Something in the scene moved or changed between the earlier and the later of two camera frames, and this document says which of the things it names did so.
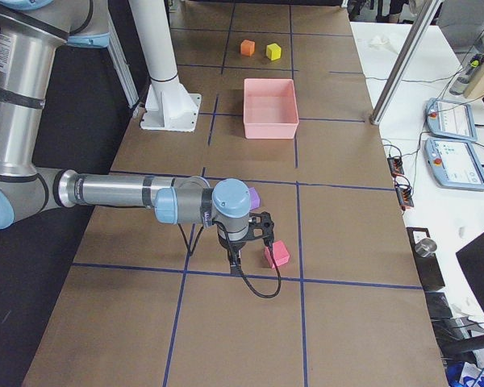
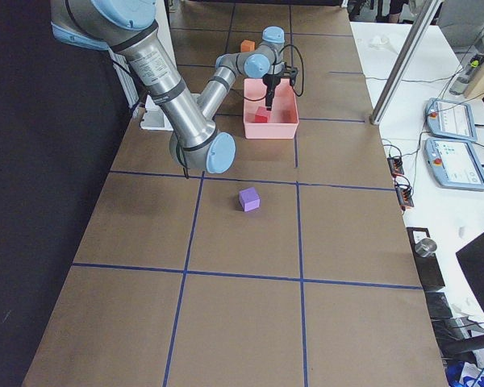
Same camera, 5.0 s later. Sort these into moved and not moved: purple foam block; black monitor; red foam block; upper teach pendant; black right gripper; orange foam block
Moved: red foam block; black right gripper
Not moved: orange foam block; purple foam block; upper teach pendant; black monitor
